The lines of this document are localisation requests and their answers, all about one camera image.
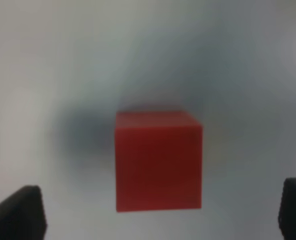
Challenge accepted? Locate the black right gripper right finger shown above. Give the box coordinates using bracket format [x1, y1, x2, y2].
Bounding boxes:
[277, 177, 296, 240]

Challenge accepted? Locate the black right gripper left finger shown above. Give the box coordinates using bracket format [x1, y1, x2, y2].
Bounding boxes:
[0, 185, 48, 240]

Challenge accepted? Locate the red cube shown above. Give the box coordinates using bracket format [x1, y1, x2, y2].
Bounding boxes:
[114, 111, 203, 213]

